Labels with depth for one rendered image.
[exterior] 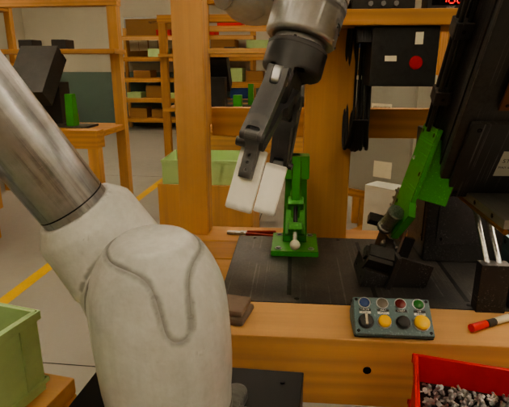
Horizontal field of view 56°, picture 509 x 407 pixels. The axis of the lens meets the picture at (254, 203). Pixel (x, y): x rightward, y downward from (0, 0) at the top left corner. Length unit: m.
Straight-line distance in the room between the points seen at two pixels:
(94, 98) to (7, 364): 11.41
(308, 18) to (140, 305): 0.36
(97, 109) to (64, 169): 11.59
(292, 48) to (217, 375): 0.38
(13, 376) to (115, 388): 0.46
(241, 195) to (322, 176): 0.95
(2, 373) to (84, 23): 11.54
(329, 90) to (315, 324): 0.70
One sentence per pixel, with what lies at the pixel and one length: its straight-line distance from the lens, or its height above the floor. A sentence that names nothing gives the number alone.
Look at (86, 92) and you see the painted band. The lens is 12.33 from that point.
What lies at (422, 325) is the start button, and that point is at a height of 0.93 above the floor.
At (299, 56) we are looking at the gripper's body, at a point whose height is 1.41.
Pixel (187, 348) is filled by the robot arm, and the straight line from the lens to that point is 0.52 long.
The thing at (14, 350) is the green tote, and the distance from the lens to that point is 0.98.
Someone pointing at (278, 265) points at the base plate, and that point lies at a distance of 1.25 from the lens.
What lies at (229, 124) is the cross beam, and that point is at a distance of 1.53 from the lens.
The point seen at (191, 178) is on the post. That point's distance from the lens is 1.49.
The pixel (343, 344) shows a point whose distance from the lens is 0.96.
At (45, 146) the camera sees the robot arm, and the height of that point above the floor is 1.30.
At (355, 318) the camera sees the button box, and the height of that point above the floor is 0.93.
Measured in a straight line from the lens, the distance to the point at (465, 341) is 1.02.
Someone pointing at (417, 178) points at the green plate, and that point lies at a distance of 1.12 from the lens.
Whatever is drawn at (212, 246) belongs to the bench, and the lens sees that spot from 1.44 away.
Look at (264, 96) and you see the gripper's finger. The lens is 0.52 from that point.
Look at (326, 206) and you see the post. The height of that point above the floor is 0.99.
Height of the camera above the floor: 1.40
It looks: 16 degrees down
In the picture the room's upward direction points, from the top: straight up
